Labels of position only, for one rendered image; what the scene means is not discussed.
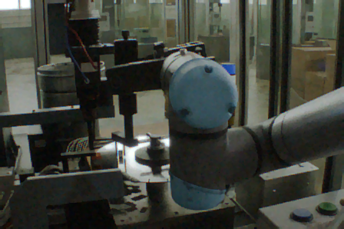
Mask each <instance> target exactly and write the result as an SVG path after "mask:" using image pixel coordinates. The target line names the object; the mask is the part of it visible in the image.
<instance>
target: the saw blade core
mask: <svg viewBox="0 0 344 229"><path fill-rule="evenodd" d="M136 138H138V140H140V139H143V140H144V139H147V136H146V137H136ZM148 138H149V137H148ZM162 141H163V142H165V145H166V146H169V138H168V139H165V140H162ZM149 144H150V142H146V143H143V144H139V145H138V146H137V147H133V148H129V147H127V146H125V156H124V149H123V145H122V144H119V143H117V152H118V150H123V157H122V158H119V157H116V154H115V142H114V143H110V144H109V145H105V146H104V147H103V148H101V149H99V150H98V151H97V152H96V153H98V152H100V153H101V159H97V160H93V161H94V166H95V167H96V168H97V169H98V170H108V169H113V168H120V169H121V171H122V180H125V181H133V182H138V183H148V180H150V183H164V182H167V180H168V181H169V182H170V176H169V174H168V170H169V162H164V163H159V164H149V163H144V162H142V161H138V160H137V159H136V158H135V157H134V152H135V151H136V149H139V148H141V147H145V146H148V145H149ZM131 178H132V179H131Z"/></svg>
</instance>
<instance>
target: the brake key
mask: <svg viewBox="0 0 344 229"><path fill-rule="evenodd" d="M293 217H294V218H297V219H298V220H303V221H305V220H309V219H310V218H311V212H310V211H309V210H307V209H304V208H297V209H294V211H293Z"/></svg>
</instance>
